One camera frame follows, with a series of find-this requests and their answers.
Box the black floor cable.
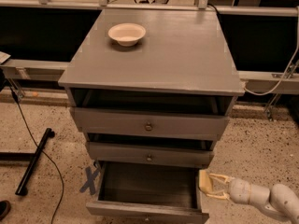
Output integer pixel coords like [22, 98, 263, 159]
[8, 84, 65, 224]

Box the grey metal rail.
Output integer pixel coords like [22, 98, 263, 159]
[0, 59, 68, 81]

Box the grey top drawer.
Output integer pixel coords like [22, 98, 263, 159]
[70, 107, 228, 140]

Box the white bowl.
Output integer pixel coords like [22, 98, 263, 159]
[108, 23, 146, 47]

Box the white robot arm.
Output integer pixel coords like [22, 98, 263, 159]
[198, 170, 299, 224]

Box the dark shoe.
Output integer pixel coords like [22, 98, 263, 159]
[0, 200, 11, 220]

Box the white cable at right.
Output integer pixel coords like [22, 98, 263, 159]
[242, 7, 299, 97]

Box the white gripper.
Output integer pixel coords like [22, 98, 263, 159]
[206, 173, 251, 204]

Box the grey middle drawer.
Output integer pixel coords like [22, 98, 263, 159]
[86, 142, 214, 168]

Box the grey open bottom drawer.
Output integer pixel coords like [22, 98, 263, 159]
[86, 161, 209, 224]

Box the black metal stand leg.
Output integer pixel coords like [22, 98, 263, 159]
[0, 128, 55, 196]

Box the yellow sponge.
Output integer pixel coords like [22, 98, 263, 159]
[199, 170, 213, 194]

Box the grey wooden drawer cabinet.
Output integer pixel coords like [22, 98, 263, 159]
[58, 7, 246, 170]

